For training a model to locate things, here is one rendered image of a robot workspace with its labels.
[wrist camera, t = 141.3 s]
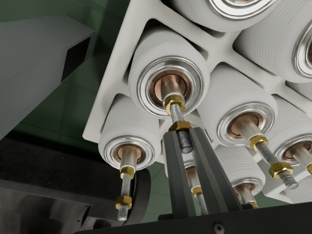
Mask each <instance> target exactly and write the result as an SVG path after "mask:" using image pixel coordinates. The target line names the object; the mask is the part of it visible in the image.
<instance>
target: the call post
mask: <svg viewBox="0 0 312 234"><path fill-rule="evenodd" d="M95 34H96V31H95V30H94V29H92V28H90V27H88V26H86V25H84V24H82V23H80V22H78V21H76V20H75V19H73V18H71V17H69V16H67V15H65V14H62V15H54V16H47V17H40V18H32V19H22V20H15V21H8V22H1V23H0V140H1V139H2V138H3V137H4V136H6V135H7V134H8V133H9V132H10V131H11V130H12V129H13V128H14V127H15V126H16V125H17V124H18V123H20V122H21V121H22V120H23V119H24V118H25V117H26V116H27V115H28V114H29V113H30V112H31V111H32V110H34V109H35V108H36V107H37V106H38V105H39V104H40V103H41V102H42V101H43V100H44V99H45V98H46V97H47V96H49V95H50V94H51V93H52V92H53V91H54V90H55V89H56V88H57V87H58V86H59V85H60V84H61V83H63V82H64V81H65V80H66V79H67V78H68V77H69V76H70V75H71V74H72V73H73V72H74V71H75V70H77V69H78V68H79V67H80V66H81V65H82V64H83V63H84V62H85V61H86V60H87V59H88V58H89V55H90V52H91V47H92V44H93V41H94V37H95Z"/></svg>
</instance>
